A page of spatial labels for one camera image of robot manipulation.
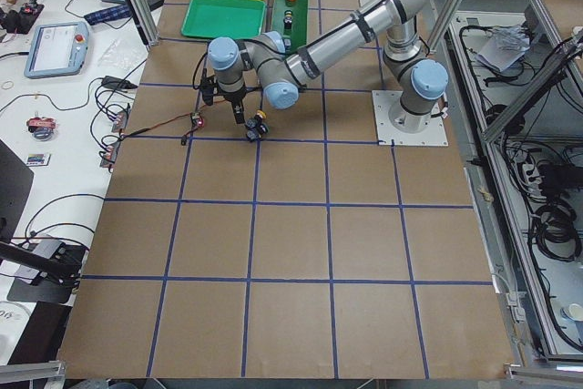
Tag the small red controller board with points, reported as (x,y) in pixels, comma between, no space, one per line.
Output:
(197,120)

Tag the green conveyor belt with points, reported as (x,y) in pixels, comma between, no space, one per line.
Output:
(298,35)

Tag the black power adapter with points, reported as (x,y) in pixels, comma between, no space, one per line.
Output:
(116,83)

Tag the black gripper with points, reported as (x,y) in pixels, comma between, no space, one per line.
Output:
(233,98)

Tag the blue checkered pouch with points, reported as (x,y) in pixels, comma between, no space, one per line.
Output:
(107,15)

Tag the yellow push button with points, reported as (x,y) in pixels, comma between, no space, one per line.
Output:
(258,122)

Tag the near teach pendant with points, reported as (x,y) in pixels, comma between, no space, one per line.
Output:
(57,50)

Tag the green plastic tray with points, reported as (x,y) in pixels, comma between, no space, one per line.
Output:
(215,18)

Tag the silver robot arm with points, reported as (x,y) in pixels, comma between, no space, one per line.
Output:
(282,77)

